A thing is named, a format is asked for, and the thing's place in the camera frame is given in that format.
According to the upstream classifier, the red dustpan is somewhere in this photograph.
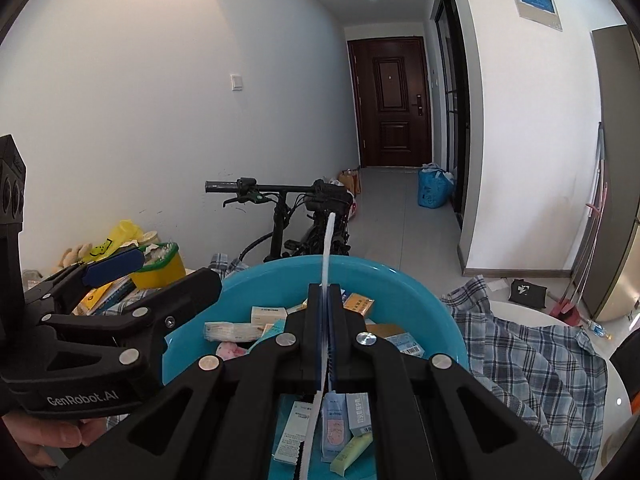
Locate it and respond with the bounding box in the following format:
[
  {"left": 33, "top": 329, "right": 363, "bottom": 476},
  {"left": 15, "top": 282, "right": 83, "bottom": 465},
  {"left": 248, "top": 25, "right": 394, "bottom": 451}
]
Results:
[{"left": 550, "top": 297, "right": 583, "bottom": 323}]

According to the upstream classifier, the yellow flat box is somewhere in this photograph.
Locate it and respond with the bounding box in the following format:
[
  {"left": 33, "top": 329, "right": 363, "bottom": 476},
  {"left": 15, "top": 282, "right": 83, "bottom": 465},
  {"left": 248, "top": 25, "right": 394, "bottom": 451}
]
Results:
[{"left": 72, "top": 280, "right": 138, "bottom": 317}]

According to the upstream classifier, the blue plastic basin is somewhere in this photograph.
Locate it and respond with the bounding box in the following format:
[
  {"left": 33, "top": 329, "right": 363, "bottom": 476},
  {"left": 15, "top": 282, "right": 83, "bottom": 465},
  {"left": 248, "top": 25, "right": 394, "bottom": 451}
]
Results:
[{"left": 160, "top": 255, "right": 471, "bottom": 480}]

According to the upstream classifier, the white cable tie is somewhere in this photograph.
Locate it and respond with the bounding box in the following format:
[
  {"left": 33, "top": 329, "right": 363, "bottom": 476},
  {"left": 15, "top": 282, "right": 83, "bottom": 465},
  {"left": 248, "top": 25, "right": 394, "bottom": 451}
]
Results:
[{"left": 298, "top": 212, "right": 335, "bottom": 480}]

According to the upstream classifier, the orange small box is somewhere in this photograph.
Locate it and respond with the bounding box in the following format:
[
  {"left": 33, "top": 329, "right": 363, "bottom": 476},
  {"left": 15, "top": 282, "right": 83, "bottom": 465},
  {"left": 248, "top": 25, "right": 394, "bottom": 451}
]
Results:
[{"left": 342, "top": 292, "right": 376, "bottom": 317}]

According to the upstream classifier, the black cloth bag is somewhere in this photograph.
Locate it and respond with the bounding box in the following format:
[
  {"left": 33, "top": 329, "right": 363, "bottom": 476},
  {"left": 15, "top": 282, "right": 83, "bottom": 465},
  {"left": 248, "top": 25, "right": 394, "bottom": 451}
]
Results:
[{"left": 509, "top": 279, "right": 548, "bottom": 308}]

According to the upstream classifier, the blue plastic bag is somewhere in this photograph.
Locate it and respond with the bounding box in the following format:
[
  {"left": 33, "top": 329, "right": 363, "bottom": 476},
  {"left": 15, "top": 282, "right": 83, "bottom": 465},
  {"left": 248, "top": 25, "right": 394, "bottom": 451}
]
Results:
[{"left": 417, "top": 162, "right": 455, "bottom": 209}]

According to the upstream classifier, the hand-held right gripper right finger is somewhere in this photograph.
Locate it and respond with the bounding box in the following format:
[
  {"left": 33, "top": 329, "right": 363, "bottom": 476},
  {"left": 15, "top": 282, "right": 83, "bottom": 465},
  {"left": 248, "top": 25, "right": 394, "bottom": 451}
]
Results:
[{"left": 326, "top": 284, "right": 583, "bottom": 480}]

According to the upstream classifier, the yellow plastic bag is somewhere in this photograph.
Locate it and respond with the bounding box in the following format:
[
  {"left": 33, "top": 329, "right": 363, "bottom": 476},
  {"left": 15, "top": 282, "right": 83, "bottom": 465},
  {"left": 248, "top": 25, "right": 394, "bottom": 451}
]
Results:
[{"left": 82, "top": 219, "right": 143, "bottom": 263}]

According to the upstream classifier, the beige plush toy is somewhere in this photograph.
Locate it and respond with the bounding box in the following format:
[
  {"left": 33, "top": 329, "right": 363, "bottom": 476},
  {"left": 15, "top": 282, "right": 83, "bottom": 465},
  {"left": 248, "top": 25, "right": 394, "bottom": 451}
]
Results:
[{"left": 59, "top": 242, "right": 93, "bottom": 268}]

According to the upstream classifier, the blue plaid cloth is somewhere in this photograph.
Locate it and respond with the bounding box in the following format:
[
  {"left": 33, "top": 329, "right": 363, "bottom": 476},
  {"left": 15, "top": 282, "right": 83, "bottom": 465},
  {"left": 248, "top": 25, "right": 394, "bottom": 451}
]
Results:
[{"left": 207, "top": 252, "right": 608, "bottom": 480}]

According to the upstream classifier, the white teal box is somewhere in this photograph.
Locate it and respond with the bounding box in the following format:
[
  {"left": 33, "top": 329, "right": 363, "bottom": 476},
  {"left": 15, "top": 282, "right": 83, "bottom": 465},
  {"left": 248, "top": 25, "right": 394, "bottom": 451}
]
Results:
[{"left": 272, "top": 400, "right": 313, "bottom": 466}]

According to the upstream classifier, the pale green tube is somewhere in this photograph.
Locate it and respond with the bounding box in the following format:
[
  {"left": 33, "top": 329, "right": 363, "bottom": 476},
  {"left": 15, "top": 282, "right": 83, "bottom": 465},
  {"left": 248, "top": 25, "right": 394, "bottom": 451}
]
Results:
[{"left": 330, "top": 432, "right": 375, "bottom": 477}]

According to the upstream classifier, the yellow green-rimmed container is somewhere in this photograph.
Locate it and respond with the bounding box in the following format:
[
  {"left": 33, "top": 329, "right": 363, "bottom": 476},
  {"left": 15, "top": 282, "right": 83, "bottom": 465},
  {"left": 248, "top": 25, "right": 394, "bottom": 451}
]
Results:
[{"left": 129, "top": 242, "right": 187, "bottom": 291}]

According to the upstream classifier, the black framed glass door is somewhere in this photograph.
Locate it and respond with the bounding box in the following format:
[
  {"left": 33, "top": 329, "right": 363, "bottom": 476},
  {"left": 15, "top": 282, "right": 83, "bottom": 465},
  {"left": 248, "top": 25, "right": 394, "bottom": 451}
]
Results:
[{"left": 434, "top": 0, "right": 471, "bottom": 221}]

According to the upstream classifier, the white round desktop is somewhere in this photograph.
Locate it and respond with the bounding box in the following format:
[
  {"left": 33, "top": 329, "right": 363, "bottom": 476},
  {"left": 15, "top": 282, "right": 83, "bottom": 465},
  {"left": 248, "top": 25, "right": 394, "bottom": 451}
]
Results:
[{"left": 490, "top": 300, "right": 628, "bottom": 480}]

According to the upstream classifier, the brown entrance door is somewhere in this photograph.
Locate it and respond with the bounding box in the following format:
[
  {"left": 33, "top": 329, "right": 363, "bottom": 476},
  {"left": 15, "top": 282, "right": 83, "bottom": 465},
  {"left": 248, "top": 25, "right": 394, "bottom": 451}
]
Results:
[{"left": 347, "top": 36, "right": 433, "bottom": 168}]

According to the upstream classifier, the person's left hand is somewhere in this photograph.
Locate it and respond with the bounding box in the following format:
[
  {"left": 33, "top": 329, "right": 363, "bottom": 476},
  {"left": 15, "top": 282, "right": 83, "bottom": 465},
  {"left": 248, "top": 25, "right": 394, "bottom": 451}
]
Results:
[{"left": 0, "top": 412, "right": 108, "bottom": 468}]

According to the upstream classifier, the white medicine box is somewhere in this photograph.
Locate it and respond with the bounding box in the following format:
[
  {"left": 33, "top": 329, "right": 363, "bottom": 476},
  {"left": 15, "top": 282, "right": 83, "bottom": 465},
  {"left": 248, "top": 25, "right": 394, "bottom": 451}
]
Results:
[{"left": 250, "top": 306, "right": 288, "bottom": 331}]

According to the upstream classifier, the black bicycle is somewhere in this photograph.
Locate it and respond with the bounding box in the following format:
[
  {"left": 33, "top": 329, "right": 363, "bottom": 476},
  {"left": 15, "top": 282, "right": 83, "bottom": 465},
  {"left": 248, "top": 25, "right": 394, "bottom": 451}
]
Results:
[{"left": 204, "top": 177, "right": 357, "bottom": 263}]

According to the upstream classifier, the gold refrigerator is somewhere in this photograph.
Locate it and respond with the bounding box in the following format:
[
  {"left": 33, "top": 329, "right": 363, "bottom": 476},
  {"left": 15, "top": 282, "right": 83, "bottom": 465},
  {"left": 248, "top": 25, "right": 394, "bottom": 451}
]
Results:
[{"left": 580, "top": 24, "right": 640, "bottom": 323}]

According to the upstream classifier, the white pink plush toy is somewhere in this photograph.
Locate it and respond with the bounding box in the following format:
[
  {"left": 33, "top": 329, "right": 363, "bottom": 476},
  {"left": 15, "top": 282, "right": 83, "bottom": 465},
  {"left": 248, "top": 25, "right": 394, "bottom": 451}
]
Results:
[{"left": 216, "top": 341, "right": 251, "bottom": 361}]

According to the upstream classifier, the white tissue pack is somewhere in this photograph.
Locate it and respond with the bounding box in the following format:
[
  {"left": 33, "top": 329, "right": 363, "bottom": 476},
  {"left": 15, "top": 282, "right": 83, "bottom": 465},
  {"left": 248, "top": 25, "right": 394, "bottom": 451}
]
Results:
[{"left": 203, "top": 321, "right": 266, "bottom": 343}]

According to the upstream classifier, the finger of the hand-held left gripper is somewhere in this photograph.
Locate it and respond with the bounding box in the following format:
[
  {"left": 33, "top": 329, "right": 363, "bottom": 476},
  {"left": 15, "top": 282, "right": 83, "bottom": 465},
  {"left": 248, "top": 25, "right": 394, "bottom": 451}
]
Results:
[
  {"left": 40, "top": 267, "right": 223, "bottom": 363},
  {"left": 22, "top": 247, "right": 146, "bottom": 321}
]

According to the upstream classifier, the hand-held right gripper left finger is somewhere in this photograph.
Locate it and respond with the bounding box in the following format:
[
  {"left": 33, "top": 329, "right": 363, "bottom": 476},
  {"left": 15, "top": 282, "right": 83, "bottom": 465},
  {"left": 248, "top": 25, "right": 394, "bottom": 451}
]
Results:
[{"left": 57, "top": 284, "right": 327, "bottom": 480}]

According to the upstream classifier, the pink handled mop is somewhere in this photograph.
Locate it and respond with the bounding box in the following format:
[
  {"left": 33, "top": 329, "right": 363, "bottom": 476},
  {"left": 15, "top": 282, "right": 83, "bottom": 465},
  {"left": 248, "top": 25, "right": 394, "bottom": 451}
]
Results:
[{"left": 570, "top": 121, "right": 608, "bottom": 318}]

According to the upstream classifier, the small light blue box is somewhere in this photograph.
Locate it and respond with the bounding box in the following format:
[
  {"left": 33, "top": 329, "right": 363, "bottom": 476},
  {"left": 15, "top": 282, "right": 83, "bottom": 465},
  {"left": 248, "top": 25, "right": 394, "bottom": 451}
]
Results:
[{"left": 347, "top": 392, "right": 373, "bottom": 437}]

